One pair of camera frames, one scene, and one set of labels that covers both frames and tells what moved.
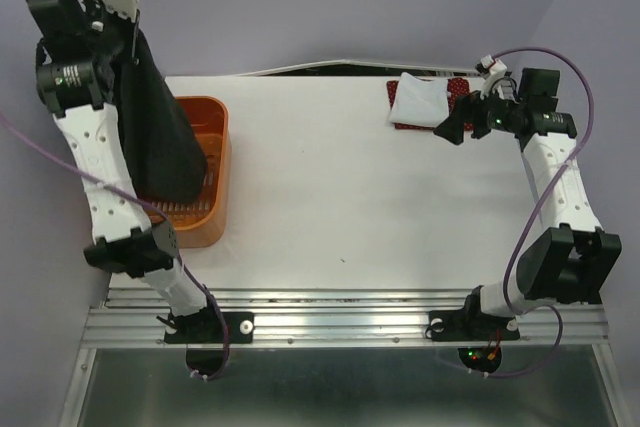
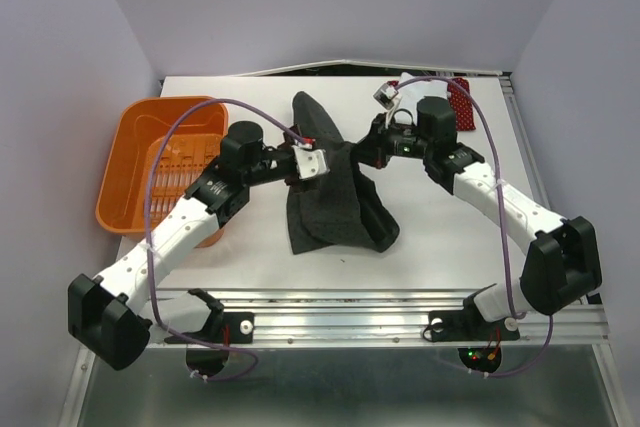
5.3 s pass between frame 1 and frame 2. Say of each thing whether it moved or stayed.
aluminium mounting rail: stayed
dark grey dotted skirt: moved
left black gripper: moved
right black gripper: moved
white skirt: stayed
